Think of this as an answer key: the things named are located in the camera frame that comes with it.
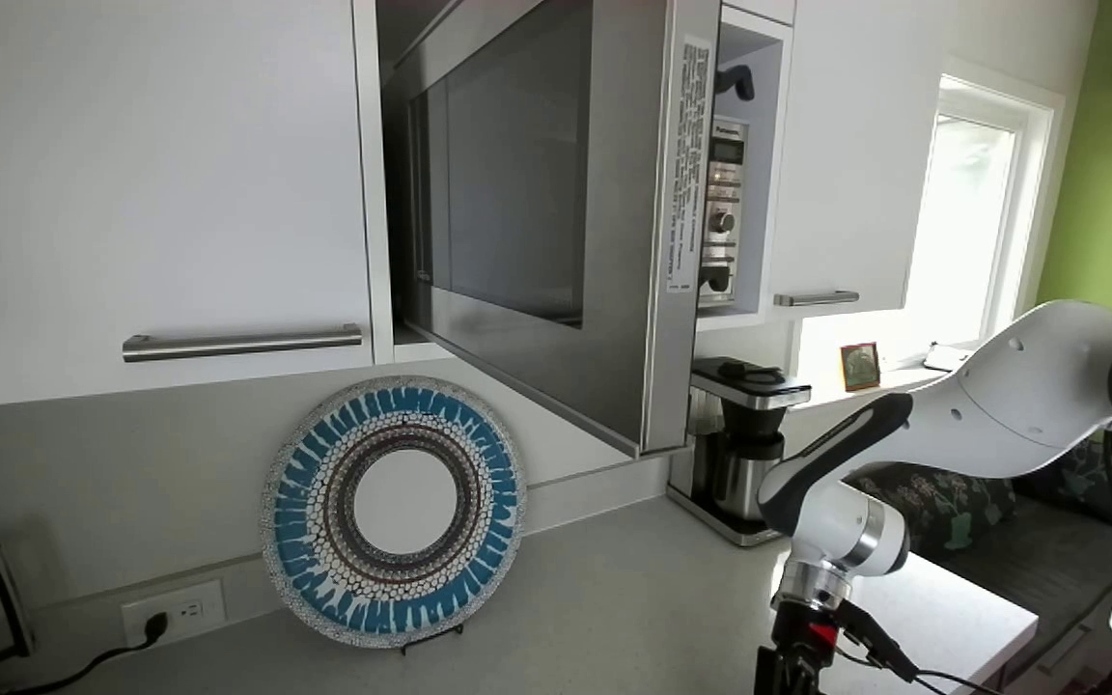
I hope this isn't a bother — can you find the steel and black coffee maker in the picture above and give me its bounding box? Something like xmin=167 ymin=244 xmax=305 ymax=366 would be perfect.
xmin=665 ymin=356 xmax=816 ymax=551

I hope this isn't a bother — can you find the white microwave cabinet niche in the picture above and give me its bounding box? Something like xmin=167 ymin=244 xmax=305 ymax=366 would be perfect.
xmin=708 ymin=0 xmax=804 ymax=332

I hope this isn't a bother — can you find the black kettle power cable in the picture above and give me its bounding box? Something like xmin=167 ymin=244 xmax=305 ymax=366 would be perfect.
xmin=13 ymin=610 xmax=172 ymax=695

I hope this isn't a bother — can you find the short steel cabinet handle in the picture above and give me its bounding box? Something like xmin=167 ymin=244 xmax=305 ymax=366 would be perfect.
xmin=769 ymin=287 xmax=863 ymax=310

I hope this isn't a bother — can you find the white framed window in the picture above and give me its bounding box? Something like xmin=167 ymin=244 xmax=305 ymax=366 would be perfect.
xmin=898 ymin=71 xmax=1064 ymax=366

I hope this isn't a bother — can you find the white wall outlet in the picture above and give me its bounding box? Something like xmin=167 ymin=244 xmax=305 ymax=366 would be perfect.
xmin=119 ymin=574 xmax=229 ymax=650

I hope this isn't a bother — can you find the blue patterned decorative plate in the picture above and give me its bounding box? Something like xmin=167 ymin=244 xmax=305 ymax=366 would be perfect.
xmin=260 ymin=375 xmax=527 ymax=653

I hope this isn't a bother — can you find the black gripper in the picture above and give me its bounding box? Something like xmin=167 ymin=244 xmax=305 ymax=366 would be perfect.
xmin=751 ymin=605 xmax=863 ymax=695

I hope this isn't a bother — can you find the black microwave door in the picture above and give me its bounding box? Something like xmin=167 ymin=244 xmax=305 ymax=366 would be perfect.
xmin=378 ymin=0 xmax=722 ymax=458

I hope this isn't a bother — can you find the white upper cabinet long handle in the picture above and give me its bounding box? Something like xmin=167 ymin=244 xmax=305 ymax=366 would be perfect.
xmin=0 ymin=0 xmax=382 ymax=419

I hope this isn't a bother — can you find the white upper cabinet short handle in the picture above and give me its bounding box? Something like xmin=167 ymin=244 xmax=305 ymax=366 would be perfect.
xmin=760 ymin=0 xmax=1099 ymax=317

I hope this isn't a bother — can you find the dark floral pillow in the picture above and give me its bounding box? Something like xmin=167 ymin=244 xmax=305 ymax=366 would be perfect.
xmin=848 ymin=458 xmax=1028 ymax=555

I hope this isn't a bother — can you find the long steel cabinet handle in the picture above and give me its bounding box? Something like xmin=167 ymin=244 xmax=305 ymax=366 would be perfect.
xmin=119 ymin=319 xmax=368 ymax=366

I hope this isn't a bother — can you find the stainless steel microwave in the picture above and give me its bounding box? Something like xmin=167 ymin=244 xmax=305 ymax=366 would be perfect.
xmin=696 ymin=11 xmax=786 ymax=319

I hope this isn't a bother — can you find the small dark picture frame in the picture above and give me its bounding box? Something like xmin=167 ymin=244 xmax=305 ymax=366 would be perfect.
xmin=838 ymin=339 xmax=884 ymax=394

